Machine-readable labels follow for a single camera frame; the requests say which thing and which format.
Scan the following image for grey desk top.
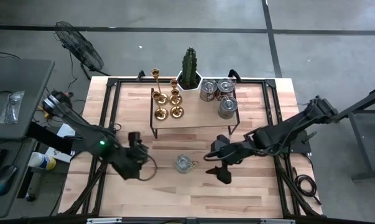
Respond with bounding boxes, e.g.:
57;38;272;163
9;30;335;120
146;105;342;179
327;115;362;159
0;57;56;141

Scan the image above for black floor fan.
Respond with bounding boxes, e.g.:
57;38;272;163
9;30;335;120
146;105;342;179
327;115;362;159
53;21;112;80

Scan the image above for black flat bar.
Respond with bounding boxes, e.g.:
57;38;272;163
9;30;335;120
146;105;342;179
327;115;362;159
27;121;75;156

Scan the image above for white paper sheet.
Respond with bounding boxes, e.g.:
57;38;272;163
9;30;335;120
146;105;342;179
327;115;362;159
45;123;72;164

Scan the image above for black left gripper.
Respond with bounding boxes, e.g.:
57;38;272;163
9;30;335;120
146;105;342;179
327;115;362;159
112;143;150;180

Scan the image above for tallest gold candlestick holder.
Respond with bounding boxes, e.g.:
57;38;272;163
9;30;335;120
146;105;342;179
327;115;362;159
150;68;170;106

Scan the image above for short gold candlestick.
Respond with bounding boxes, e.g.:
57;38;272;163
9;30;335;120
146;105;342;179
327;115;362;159
151;91;169;121

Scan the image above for white hexagonal plant pot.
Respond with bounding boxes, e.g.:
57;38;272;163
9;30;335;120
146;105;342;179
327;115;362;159
174;70;204;92

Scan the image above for glass jar candle paper tag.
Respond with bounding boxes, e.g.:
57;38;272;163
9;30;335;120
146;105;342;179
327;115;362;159
174;154;198;174

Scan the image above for clear plastic bag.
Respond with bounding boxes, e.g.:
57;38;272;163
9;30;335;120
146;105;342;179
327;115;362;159
0;90;25;124

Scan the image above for black metal table frame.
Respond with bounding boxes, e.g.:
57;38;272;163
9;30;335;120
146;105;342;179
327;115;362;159
58;77;323;218

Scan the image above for short gold candlestick holder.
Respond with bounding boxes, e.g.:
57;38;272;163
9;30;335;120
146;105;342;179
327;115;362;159
169;78;183;106
169;89;185;119

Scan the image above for wooden riser shelf black legs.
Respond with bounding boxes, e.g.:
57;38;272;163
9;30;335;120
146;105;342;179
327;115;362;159
149;82;241;139

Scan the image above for dark grey low desk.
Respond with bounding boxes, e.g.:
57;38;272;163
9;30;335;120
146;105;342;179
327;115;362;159
0;138;39;218

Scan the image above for black metal stand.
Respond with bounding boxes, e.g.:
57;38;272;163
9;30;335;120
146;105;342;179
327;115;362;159
330;85;375;181

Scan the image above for yellow power plug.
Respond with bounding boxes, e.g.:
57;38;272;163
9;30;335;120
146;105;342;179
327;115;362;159
37;106;56;119

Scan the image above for silver metal candle tin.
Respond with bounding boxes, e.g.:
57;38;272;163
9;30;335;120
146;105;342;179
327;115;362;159
216;78;237;100
199;78;218;103
217;95;239;120

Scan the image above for silver aluminium bracket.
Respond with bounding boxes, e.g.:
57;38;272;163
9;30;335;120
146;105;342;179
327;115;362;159
86;217;123;224
260;218;297;224

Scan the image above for white canister yellow lid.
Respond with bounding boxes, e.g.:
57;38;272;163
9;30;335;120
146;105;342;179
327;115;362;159
27;151;57;171

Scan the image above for green cactus plant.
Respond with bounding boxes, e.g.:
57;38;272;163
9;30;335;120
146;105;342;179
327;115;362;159
181;47;198;90

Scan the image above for coiled black cable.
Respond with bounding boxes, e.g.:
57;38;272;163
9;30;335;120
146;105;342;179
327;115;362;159
294;167;322;206

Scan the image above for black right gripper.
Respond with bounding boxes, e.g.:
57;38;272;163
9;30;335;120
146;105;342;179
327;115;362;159
205;135;241;184

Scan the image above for black computer mouse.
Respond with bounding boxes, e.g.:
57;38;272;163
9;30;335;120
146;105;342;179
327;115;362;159
0;164;17;197

